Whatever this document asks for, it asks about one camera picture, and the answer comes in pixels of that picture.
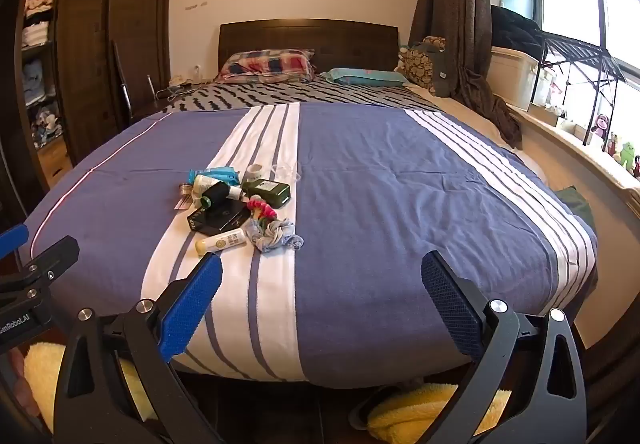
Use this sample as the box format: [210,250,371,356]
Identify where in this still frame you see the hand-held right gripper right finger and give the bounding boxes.
[415,251,588,444]

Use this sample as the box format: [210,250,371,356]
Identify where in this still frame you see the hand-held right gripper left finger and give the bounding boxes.
[52,253,223,444]

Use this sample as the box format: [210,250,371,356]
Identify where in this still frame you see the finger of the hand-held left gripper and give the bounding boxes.
[0,224,29,258]
[0,236,81,310]

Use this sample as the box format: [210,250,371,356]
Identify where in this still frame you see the cream yellow lotion bottle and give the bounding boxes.
[194,229,249,256]

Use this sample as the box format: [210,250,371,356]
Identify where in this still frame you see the shiny striped ribbon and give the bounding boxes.
[174,183,197,213]

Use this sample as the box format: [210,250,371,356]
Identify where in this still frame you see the person's left hand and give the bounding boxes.
[0,349,34,427]

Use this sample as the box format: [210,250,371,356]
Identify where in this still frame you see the yellow fluffy slipper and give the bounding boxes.
[366,383,512,443]
[24,343,147,431]

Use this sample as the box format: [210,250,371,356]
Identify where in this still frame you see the light wooden drawer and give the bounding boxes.
[36,138,75,191]

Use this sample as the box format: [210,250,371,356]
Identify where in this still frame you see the black flat box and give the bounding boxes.
[187,201,252,233]

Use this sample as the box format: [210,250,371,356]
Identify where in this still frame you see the small roll of tape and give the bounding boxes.
[244,218,304,256]

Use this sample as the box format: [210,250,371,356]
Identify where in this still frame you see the black round bottle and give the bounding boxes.
[201,182,229,209]

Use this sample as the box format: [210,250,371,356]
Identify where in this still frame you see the black green cap bottle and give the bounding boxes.
[192,175,244,203]

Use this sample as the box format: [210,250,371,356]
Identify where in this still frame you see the dark green bottle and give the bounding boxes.
[242,179,292,208]

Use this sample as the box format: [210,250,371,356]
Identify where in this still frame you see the blue wet wipes packet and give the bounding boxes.
[190,166,237,186]

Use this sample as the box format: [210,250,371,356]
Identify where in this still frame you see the dark green cloth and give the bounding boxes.
[556,185,597,231]

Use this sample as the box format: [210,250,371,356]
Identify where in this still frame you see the pile of folded clothes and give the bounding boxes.
[21,0,67,147]

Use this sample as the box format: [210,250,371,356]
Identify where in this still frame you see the dark wooden wardrobe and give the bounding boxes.
[0,0,177,225]

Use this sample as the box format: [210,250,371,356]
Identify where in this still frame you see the dark green cushion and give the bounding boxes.
[431,48,455,96]

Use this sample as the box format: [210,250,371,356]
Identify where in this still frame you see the pink plush toy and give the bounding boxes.
[591,113,614,141]

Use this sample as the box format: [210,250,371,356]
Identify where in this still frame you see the white storage box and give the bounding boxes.
[487,48,545,111]

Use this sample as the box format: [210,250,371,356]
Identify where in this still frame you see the grey zigzag blanket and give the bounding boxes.
[160,75,446,114]

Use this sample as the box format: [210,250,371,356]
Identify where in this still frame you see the brown patterned cushion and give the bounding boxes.
[398,36,447,92]

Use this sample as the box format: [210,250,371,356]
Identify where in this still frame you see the teal pillow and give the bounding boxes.
[320,68,408,88]

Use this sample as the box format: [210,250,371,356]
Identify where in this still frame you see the plaid pillow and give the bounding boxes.
[216,49,317,84]

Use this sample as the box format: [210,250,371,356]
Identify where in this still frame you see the brown curtain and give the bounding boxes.
[409,0,523,148]

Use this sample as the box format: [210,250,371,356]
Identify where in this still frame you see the black metal rack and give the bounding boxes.
[530,30,640,146]

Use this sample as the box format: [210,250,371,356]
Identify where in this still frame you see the black jacket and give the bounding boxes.
[491,5,545,59]

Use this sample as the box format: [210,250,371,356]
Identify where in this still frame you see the dark wooden headboard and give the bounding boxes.
[218,19,400,75]

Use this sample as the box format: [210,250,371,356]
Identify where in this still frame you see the white charger cables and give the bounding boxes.
[166,76,213,101]

